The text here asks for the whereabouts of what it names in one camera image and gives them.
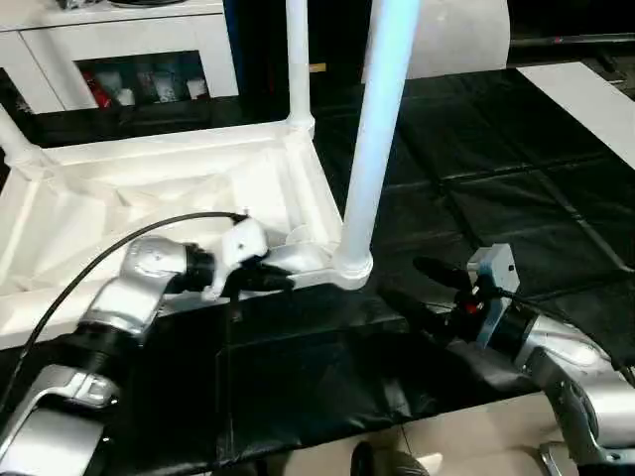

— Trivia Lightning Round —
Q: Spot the white plastic table leg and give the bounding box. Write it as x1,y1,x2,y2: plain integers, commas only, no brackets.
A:
0,104,47,176
284,0,317,138
330,0,423,291

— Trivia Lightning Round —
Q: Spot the black robot right foot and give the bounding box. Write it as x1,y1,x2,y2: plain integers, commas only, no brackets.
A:
352,441,430,476

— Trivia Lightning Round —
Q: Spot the white plastic table top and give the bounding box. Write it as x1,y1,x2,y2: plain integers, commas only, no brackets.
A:
0,119,376,351

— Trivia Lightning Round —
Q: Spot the white flat sheet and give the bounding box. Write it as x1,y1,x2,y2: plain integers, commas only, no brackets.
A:
516,61,635,166

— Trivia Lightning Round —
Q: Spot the white flat panel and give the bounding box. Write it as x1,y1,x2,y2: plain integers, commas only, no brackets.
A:
362,0,512,82

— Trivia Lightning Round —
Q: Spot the white cabinet with glass doors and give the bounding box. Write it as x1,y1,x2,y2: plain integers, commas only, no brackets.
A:
0,0,241,116

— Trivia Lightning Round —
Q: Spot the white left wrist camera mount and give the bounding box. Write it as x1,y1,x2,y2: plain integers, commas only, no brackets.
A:
203,218,271,301

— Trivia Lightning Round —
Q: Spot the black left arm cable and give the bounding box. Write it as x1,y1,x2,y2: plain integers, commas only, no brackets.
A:
0,211,249,400

